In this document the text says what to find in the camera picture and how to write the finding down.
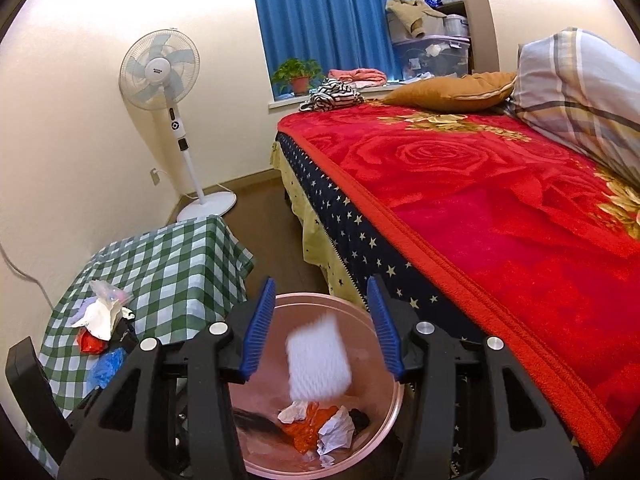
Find bed with red rose blanket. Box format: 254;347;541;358
276;85;640;468

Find potted green plant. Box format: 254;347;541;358
271;57;323;97

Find small black pouch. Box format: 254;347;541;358
349;408;372;435

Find yellow star-print bed skirt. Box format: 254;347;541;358
270;140;366;311

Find pink plastic bin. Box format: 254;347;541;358
227;293;405;478

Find orange plastic bag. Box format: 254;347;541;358
282;402;341;456

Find blue curtain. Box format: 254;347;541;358
248;0;421;98

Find pink folded clothing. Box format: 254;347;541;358
327;66;388;88

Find green checked tablecloth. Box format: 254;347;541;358
25;215;256;476

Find navy star-print mattress cover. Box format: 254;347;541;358
276;132;506;476

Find grey plaid pillow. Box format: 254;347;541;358
510;27;640;186

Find beige jacket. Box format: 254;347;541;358
385;0;448;38

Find orange-brown pillow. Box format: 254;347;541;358
382;71;517;112

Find grey wall cable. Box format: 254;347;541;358
0;242;56;311

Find clear plastic storage box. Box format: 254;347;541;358
391;35;472;81

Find small white paper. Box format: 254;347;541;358
277;401;313;423
316;406;357;456

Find large white paper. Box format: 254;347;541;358
70;297;136;339

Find black-white striped clothing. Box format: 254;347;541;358
299;77;366;112

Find white window sill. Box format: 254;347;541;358
267;94;313;111

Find white standing fan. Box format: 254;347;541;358
118;27;237;223

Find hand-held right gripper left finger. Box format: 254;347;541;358
57;276;277;480

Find black packet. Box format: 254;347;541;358
107;317;140;356

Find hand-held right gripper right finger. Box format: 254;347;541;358
366;276;586;480

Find white lidded container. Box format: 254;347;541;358
444;14;471;38

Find blue plastic bag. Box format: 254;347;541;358
86;349;127;390

